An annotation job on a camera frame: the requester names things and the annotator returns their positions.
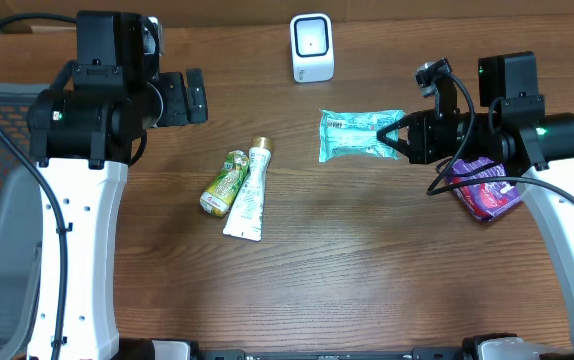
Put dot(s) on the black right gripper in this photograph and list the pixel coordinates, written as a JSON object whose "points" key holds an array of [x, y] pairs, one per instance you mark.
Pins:
{"points": [[415, 136]]}

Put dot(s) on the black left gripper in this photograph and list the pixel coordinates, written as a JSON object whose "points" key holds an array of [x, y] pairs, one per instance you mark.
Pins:
{"points": [[195, 95]]}

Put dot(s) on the green wet wipes pack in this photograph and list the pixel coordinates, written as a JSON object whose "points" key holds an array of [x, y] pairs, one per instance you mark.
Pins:
{"points": [[355, 134]]}

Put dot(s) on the red floral pantyliner pack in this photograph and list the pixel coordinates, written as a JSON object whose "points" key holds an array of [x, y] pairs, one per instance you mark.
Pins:
{"points": [[486, 201]]}

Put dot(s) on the white tube gold cap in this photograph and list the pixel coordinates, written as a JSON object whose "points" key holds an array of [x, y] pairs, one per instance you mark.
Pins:
{"points": [[246, 215]]}

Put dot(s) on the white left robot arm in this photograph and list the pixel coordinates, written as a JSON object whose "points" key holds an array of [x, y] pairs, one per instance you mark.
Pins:
{"points": [[86, 130]]}

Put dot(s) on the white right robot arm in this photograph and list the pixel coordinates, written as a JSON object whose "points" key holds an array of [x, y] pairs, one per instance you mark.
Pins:
{"points": [[513, 140]]}

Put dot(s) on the white barcode scanner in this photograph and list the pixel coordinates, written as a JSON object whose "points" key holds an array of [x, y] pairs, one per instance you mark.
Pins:
{"points": [[312, 49]]}

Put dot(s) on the brown cardboard backdrop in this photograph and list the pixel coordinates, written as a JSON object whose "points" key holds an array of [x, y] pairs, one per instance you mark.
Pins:
{"points": [[207, 13]]}

